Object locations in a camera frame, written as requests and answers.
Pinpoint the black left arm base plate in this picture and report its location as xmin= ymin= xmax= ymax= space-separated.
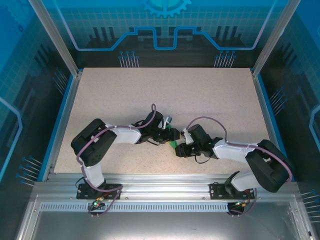
xmin=76 ymin=183 xmax=123 ymax=201

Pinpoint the aluminium side frame rail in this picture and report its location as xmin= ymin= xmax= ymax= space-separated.
xmin=41 ymin=71 xmax=83 ymax=182
xmin=250 ymin=69 xmax=296 ymax=182

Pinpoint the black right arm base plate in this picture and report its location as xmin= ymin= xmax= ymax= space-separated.
xmin=209 ymin=181 xmax=260 ymax=201

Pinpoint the metal front panel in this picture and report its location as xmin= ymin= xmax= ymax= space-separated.
xmin=14 ymin=194 xmax=320 ymax=240

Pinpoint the aluminium front frame rail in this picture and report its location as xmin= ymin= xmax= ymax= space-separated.
xmin=32 ymin=173 xmax=301 ymax=201

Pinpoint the slotted aluminium cable duct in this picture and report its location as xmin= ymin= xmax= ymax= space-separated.
xmin=39 ymin=202 xmax=286 ymax=213

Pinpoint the aluminium corner post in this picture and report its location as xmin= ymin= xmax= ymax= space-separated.
xmin=250 ymin=0 xmax=302 ymax=77
xmin=27 ymin=0 xmax=84 ymax=77

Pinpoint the small cable connector with LED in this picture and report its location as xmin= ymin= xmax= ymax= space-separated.
xmin=233 ymin=199 xmax=252 ymax=209
xmin=90 ymin=196 xmax=105 ymax=210

